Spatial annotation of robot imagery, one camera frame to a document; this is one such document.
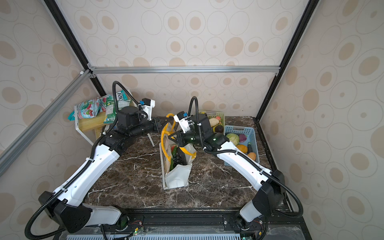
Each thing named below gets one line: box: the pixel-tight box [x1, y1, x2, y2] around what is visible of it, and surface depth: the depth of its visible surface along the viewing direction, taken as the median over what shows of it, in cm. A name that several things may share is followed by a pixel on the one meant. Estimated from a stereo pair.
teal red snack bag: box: [67, 96, 107, 122], surface depth 76 cm
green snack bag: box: [104, 99, 132, 124], surface depth 75 cm
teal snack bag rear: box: [106, 89, 128, 102], surface depth 83 cm
